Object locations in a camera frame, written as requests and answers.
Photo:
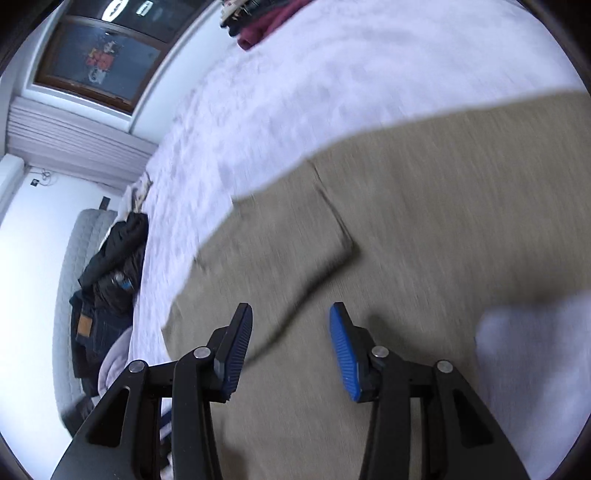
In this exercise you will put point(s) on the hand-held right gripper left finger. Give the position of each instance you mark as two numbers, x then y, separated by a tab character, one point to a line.
236	350

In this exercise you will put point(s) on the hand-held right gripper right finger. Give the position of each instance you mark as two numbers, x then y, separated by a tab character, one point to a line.
344	355

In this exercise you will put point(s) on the beige knitted towel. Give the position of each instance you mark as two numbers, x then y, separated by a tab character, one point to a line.
406	221

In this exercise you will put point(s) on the pile of dark clothes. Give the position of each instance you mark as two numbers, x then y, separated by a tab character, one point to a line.
242	14

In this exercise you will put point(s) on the dark blue jeans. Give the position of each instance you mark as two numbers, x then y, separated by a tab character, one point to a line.
94	332

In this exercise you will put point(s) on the black jacket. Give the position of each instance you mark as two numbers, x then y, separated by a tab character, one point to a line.
117	263

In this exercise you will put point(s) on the grey quilted headboard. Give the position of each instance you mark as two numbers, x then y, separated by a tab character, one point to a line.
76	286

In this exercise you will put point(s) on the lavender fleece blanket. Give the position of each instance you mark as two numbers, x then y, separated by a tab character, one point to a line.
323	92

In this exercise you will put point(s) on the pleated window blind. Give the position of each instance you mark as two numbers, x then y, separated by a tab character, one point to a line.
69	143

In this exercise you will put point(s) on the maroon garment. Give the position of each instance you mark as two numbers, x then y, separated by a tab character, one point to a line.
263	25

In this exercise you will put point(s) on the dark window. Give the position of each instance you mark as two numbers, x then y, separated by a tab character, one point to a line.
104	50

